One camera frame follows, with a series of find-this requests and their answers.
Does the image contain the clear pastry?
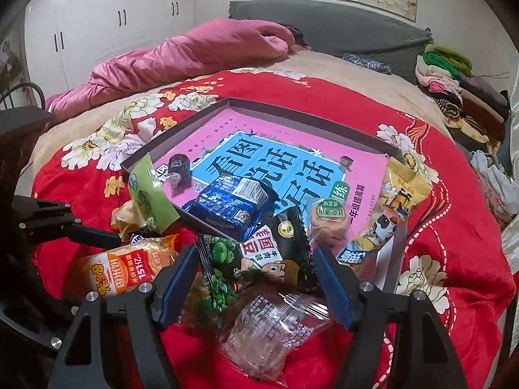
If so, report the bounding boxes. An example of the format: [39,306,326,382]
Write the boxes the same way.
[219,292,332,384]

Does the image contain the stack of folded clothes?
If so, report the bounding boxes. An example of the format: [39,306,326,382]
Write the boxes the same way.
[415,43,510,155]

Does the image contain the dark brown small candy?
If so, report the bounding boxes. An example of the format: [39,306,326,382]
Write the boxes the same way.
[167,154,192,188]

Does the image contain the blue wafer packet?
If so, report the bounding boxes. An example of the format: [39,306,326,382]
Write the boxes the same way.
[183,174,279,242]

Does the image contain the green yellow snack packet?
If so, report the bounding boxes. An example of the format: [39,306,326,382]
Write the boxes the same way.
[111,155,179,242]

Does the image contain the white satin curtain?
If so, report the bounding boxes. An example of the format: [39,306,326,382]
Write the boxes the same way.
[501,84,518,356]

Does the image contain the green label rice cracker pack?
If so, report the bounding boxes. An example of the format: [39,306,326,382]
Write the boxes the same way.
[180,271,212,326]

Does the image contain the grey headboard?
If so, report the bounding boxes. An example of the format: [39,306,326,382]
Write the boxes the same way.
[229,0,433,84]

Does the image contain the blue patterned cloth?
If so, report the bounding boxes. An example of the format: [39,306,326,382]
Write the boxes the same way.
[342,53,392,75]

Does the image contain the round green label cake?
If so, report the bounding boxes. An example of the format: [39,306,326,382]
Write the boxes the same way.
[307,197,351,246]

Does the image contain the pink quilt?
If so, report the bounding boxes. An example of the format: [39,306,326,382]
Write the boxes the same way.
[46,18,296,124]

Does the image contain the yellow cow snack packet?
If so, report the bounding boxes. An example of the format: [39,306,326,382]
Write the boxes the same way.
[336,157,432,271]

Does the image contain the beige bed sheet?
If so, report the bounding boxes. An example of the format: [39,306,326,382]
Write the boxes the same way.
[16,50,450,196]

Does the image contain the red floral blanket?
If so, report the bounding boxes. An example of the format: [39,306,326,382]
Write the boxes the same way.
[32,68,516,388]

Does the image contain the white wardrobe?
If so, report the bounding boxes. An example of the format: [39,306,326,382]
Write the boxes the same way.
[25,0,194,97]

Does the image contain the pink Chinese workbook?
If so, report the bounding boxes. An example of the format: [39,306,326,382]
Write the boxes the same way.
[150,106,393,238]

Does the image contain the orange rice cake packet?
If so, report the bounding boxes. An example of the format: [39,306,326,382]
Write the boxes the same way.
[80,234,178,297]

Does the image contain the dark shallow box tray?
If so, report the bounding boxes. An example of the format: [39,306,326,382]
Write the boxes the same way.
[122,99,398,295]

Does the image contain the floral basket with clothes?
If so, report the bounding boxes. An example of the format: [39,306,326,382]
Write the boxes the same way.
[470,150,518,231]

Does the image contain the black green pea snack pack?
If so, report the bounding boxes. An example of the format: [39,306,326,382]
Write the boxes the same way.
[196,206,318,328]

